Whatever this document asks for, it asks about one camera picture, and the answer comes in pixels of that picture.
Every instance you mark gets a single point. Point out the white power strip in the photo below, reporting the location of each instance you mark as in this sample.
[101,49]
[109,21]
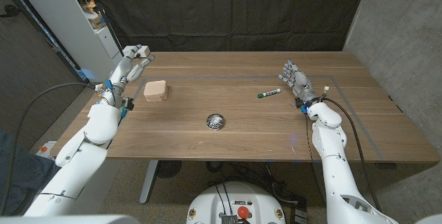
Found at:
[144,52]

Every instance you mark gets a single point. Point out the round black floor fan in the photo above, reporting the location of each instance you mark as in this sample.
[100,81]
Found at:
[168,168]

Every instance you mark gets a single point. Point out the small cardboard box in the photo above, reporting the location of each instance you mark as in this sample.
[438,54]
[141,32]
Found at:
[97,20]

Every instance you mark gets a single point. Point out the yellow toy figure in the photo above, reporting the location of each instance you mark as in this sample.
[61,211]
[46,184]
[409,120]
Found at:
[89,6]

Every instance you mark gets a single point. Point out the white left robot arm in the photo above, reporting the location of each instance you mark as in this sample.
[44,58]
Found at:
[79,158]

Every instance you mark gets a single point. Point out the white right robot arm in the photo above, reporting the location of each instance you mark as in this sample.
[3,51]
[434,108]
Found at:
[336,168]

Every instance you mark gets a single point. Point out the white robot torso base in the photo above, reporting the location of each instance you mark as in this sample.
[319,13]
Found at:
[235,200]

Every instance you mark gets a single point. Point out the round silver glitter compact mirror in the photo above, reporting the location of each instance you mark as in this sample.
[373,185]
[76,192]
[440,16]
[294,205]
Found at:
[215,121]

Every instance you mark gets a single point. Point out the white marker with green cap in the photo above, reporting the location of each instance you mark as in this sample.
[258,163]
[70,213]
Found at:
[269,93]

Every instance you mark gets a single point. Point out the red emergency stop button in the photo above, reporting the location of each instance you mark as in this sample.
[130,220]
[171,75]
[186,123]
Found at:
[243,212]

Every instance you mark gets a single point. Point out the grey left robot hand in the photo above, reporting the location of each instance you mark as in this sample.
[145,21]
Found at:
[121,75]

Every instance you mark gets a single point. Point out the light blue floor item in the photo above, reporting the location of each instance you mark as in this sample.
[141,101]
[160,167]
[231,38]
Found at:
[88,74]

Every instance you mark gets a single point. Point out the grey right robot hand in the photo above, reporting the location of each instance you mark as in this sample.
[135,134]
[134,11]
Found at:
[300,80]

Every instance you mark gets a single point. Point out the black backdrop curtain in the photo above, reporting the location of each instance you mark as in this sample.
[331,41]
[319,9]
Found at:
[228,9]

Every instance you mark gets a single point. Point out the person's leg in jeans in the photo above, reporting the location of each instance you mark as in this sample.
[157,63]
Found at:
[27,175]

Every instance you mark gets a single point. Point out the white shelf cabinet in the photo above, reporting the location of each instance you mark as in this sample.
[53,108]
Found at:
[65,20]

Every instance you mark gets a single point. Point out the black backdrop stand pole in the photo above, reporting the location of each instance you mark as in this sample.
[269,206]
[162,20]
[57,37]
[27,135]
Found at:
[103,16]

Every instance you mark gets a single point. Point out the small orange cap item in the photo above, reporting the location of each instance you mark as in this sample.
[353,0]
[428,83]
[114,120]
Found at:
[43,149]

